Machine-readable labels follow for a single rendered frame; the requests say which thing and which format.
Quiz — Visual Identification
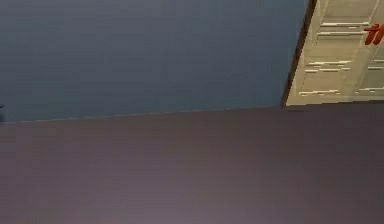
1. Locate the red door handle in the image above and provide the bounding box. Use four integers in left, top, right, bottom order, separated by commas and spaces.
363, 23, 384, 46

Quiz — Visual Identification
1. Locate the cream panelled room door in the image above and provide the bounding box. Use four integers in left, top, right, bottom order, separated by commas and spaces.
285, 0, 384, 107

